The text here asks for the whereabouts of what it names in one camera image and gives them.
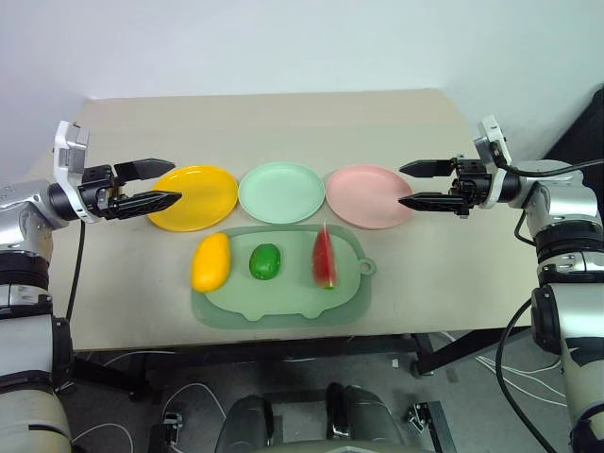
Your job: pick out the red watermelon slice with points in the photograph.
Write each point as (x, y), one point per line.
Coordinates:
(324, 259)

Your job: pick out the light green plate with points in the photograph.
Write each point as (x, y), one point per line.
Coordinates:
(280, 191)

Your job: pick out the black metal base bracket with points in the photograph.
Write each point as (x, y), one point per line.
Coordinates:
(165, 429)
(434, 424)

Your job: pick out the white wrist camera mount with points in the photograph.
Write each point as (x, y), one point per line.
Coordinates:
(491, 141)
(66, 156)

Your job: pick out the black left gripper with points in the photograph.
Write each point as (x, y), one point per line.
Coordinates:
(99, 189)

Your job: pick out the dark grey rounded shape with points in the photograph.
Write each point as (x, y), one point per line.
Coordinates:
(363, 415)
(250, 424)

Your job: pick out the black table frame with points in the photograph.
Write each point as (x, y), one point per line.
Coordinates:
(283, 351)

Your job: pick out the green lime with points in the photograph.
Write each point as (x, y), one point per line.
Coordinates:
(265, 262)

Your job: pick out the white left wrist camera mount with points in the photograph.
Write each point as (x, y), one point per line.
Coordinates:
(66, 156)

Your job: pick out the yellow plate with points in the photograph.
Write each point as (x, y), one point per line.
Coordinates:
(198, 203)

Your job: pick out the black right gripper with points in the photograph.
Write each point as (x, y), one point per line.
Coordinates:
(474, 184)

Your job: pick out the pink plate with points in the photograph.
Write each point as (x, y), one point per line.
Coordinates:
(363, 198)

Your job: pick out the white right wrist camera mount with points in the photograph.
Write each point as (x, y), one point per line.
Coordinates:
(491, 141)

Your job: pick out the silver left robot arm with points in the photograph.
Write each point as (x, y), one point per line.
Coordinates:
(23, 330)

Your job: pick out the black panel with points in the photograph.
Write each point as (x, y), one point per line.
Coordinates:
(585, 132)

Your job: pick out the green silicone mat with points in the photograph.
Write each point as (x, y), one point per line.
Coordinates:
(283, 297)

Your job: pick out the yellow mango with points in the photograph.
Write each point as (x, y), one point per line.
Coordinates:
(211, 264)

